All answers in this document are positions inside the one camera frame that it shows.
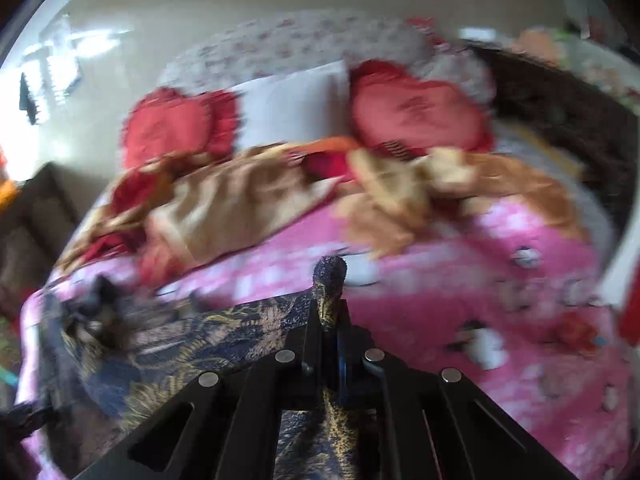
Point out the gold orange floral blanket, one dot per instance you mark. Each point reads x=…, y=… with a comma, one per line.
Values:
x=225, y=210

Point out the dark hanging object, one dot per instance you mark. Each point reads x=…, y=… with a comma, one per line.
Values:
x=28, y=100

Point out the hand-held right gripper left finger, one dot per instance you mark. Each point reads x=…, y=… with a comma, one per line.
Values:
x=312, y=340

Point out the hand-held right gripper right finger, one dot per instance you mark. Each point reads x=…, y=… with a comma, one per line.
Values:
x=344, y=350

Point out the pink penguin print blanket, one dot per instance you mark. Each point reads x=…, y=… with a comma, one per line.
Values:
x=450, y=285

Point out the floral padded headboard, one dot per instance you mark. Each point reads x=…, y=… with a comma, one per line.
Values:
x=300, y=45

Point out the white wall papers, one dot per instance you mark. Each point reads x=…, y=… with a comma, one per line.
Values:
x=62, y=55

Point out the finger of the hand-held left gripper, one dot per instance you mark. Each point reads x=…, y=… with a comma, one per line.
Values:
x=102, y=305

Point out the red heart cushion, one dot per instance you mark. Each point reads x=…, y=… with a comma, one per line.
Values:
x=170, y=127
x=420, y=110

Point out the dark carved wooden furniture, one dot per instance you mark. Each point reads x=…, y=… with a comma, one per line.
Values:
x=565, y=110

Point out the red frilled cloth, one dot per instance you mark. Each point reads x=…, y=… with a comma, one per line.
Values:
x=426, y=30

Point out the red hanging cloth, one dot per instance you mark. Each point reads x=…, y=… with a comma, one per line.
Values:
x=631, y=317

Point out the brown furniture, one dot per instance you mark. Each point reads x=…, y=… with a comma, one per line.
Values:
x=35, y=220

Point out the white pillow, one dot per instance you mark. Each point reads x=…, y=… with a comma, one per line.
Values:
x=295, y=105

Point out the white wooden frame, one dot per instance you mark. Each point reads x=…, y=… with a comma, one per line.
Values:
x=617, y=260

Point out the brown navy patterned garment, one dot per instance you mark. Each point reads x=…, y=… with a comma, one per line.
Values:
x=225, y=340

